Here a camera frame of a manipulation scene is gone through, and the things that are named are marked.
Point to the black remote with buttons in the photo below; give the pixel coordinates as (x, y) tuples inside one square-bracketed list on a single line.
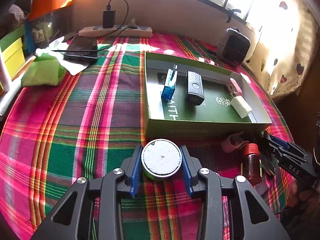
[(268, 172)]

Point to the green shallow box tray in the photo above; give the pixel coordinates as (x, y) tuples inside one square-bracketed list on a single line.
[(215, 116)]

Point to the plaid pink green tablecloth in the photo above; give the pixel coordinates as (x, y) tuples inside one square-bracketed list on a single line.
[(87, 125)]

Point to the green tissue pack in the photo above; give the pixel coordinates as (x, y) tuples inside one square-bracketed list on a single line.
[(44, 70)]

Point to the pink small device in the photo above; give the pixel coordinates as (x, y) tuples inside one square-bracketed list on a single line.
[(236, 90)]

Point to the black rectangular device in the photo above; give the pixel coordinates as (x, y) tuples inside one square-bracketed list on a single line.
[(195, 92)]

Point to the blue USB card reader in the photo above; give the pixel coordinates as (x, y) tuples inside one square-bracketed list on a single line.
[(170, 83)]

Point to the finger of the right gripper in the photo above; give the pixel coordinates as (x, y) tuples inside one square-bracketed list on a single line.
[(289, 148), (270, 149)]

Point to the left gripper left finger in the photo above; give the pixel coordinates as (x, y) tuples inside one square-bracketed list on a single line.
[(72, 215)]

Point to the black charger adapter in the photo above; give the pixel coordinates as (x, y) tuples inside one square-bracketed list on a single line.
[(109, 17)]

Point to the white power strip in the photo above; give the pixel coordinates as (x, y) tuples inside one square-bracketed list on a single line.
[(98, 31)]

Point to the black smartphone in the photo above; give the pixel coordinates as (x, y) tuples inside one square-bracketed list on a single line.
[(83, 49)]

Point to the heart pattern curtain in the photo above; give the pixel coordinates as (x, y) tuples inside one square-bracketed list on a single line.
[(287, 41)]

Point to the right hand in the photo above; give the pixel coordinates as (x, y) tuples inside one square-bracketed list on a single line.
[(311, 197)]

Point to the yellow green box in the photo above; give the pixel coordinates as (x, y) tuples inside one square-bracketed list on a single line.
[(12, 50)]

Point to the red cap brown bottle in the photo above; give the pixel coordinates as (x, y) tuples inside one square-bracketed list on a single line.
[(251, 164)]

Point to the white USB charger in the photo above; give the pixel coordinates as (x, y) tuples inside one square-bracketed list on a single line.
[(240, 105)]

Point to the white tube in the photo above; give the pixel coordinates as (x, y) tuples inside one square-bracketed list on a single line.
[(5, 78)]

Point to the orange storage box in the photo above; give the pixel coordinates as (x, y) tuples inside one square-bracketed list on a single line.
[(42, 7)]

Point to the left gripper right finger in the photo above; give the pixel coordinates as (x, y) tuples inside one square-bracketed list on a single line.
[(249, 216)]

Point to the brown checkered cloth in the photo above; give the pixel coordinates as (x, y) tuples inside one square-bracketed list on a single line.
[(15, 17)]

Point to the green jar white lid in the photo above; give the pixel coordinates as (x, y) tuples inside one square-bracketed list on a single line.
[(161, 159)]

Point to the white paper sheet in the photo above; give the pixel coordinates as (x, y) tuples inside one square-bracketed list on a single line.
[(72, 66)]

